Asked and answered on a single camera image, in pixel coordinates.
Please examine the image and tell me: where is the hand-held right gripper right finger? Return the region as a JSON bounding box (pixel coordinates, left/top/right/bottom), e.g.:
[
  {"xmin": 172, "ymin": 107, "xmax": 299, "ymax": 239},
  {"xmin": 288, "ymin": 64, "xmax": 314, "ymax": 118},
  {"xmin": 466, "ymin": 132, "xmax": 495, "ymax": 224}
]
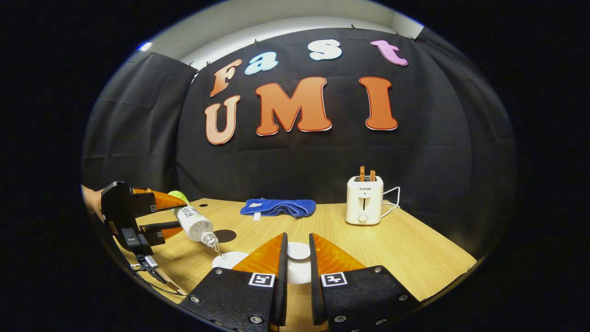
[{"xmin": 309, "ymin": 233, "xmax": 421, "ymax": 332}]

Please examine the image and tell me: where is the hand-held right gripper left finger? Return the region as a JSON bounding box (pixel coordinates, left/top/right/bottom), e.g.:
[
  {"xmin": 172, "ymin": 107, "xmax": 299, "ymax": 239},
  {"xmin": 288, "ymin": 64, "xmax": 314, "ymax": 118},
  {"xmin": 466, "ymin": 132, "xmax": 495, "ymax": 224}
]
[{"xmin": 179, "ymin": 232, "xmax": 289, "ymax": 332}]

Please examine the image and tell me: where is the clear water bottle green label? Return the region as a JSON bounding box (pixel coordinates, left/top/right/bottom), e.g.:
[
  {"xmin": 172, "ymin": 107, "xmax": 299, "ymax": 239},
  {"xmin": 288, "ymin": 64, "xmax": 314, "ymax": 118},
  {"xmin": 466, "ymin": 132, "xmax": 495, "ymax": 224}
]
[{"xmin": 168, "ymin": 190, "xmax": 220, "ymax": 249}]

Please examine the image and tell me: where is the blue towel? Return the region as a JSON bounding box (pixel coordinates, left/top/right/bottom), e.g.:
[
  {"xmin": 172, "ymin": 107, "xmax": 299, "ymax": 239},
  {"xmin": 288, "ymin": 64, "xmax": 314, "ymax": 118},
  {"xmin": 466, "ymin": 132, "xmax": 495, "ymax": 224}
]
[{"xmin": 240, "ymin": 198, "xmax": 317, "ymax": 221}]

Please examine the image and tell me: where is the white toaster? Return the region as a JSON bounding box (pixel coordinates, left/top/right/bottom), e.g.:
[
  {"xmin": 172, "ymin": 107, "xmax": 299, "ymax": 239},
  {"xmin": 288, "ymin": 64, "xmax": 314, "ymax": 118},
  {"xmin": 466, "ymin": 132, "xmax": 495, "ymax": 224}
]
[{"xmin": 346, "ymin": 176, "xmax": 384, "ymax": 226}]

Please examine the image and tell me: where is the thin dark cable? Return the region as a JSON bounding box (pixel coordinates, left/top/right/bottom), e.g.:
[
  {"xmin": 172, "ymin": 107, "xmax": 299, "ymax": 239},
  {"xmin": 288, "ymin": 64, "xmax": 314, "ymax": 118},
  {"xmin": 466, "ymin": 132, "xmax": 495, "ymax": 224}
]
[{"xmin": 130, "ymin": 255, "xmax": 187, "ymax": 296}]

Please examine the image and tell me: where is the white toaster cable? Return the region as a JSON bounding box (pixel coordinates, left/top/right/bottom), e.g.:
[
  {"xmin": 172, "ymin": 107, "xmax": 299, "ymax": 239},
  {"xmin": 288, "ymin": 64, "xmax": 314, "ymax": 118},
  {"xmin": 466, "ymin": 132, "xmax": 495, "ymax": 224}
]
[{"xmin": 381, "ymin": 186, "xmax": 401, "ymax": 218}]

